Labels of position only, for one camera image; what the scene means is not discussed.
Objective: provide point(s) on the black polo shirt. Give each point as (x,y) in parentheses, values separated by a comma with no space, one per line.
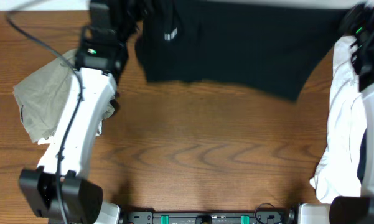
(270,48)

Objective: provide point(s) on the dark garment at right edge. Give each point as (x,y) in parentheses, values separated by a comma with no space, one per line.
(362,159)

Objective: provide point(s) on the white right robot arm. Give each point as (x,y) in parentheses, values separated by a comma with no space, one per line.
(359,209)

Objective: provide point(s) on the white garment pile right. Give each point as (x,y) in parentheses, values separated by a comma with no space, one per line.
(340,169)

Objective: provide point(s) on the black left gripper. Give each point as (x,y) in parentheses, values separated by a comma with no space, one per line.
(124,10)

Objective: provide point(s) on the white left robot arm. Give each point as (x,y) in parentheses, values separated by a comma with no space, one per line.
(59,189)

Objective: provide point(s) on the folded white garment under khaki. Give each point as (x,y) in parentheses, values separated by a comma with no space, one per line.
(50,139)

